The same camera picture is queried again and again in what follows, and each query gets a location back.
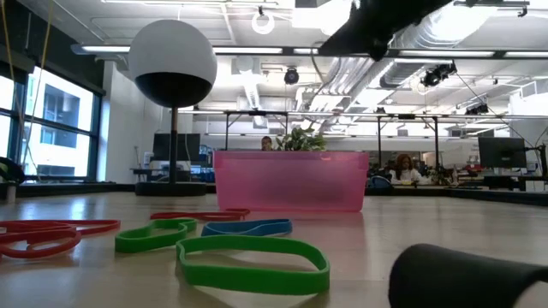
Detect black dome camera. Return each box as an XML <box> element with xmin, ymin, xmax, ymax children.
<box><xmin>283</xmin><ymin>67</ymin><xmax>301</xmax><ymax>86</ymax></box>

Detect white globe table lamp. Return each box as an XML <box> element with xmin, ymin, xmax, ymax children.
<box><xmin>128</xmin><ymin>19</ymin><xmax>218</xmax><ymax>198</ymax></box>

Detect black spotlight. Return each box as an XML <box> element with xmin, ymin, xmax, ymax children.
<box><xmin>420</xmin><ymin>61</ymin><xmax>459</xmax><ymax>89</ymax></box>

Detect white ring fixture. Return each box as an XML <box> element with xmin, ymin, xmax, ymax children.
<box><xmin>251</xmin><ymin>11</ymin><xmax>277</xmax><ymax>36</ymax></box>

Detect large window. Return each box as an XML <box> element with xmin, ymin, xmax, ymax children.
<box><xmin>0</xmin><ymin>59</ymin><xmax>106</xmax><ymax>183</ymax></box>

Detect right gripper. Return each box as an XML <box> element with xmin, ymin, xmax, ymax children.
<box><xmin>319</xmin><ymin>0</ymin><xmax>455</xmax><ymax>62</ymax></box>

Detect pink translucent plastic bin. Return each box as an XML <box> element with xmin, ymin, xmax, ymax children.
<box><xmin>212</xmin><ymin>149</ymin><xmax>370</xmax><ymax>214</ymax></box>

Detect small black block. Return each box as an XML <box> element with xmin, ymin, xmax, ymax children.
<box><xmin>387</xmin><ymin>243</ymin><xmax>548</xmax><ymax>308</ymax></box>

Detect green rubber band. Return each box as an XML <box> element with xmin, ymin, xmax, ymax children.
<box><xmin>175</xmin><ymin>234</ymin><xmax>331</xmax><ymax>297</ymax></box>
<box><xmin>114</xmin><ymin>217</ymin><xmax>199</xmax><ymax>254</ymax></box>

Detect black computer monitor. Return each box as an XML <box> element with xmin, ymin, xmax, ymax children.
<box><xmin>477</xmin><ymin>136</ymin><xmax>528</xmax><ymax>169</ymax></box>
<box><xmin>152</xmin><ymin>132</ymin><xmax>202</xmax><ymax>163</ymax></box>

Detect long light bar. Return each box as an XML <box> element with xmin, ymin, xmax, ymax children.
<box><xmin>70</xmin><ymin>42</ymin><xmax>548</xmax><ymax>60</ymax></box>

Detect red rubber band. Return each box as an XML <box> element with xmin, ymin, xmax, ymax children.
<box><xmin>0</xmin><ymin>219</ymin><xmax>122</xmax><ymax>237</ymax></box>
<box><xmin>149</xmin><ymin>207</ymin><xmax>252</xmax><ymax>222</ymax></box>
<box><xmin>0</xmin><ymin>228</ymin><xmax>83</xmax><ymax>260</ymax></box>

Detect small green potted plant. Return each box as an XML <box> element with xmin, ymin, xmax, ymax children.
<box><xmin>273</xmin><ymin>125</ymin><xmax>329</xmax><ymax>152</ymax></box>

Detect black station frame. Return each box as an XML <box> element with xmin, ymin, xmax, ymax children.
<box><xmin>223</xmin><ymin>110</ymin><xmax>289</xmax><ymax>151</ymax></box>
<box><xmin>375</xmin><ymin>112</ymin><xmax>442</xmax><ymax>169</ymax></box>

